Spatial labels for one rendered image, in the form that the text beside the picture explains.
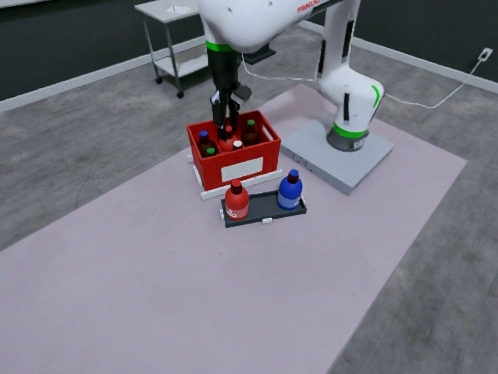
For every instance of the dark brown bottle with white cap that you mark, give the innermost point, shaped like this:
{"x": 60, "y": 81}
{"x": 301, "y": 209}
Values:
{"x": 237, "y": 145}

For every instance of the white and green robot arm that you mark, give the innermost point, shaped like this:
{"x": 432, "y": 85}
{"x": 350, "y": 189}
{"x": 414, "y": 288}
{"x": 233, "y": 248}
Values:
{"x": 234, "y": 26}

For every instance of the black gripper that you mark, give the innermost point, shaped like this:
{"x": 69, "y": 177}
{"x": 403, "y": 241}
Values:
{"x": 222, "y": 80}

